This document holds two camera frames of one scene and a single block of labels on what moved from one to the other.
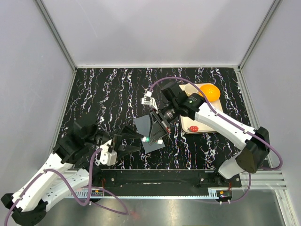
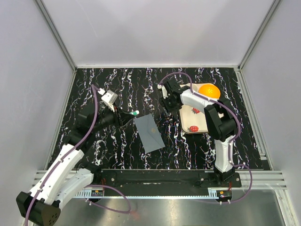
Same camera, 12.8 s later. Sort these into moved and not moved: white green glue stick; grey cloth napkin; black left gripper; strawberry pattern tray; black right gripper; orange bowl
Moved: black left gripper; white green glue stick; black right gripper
Not moved: orange bowl; grey cloth napkin; strawberry pattern tray
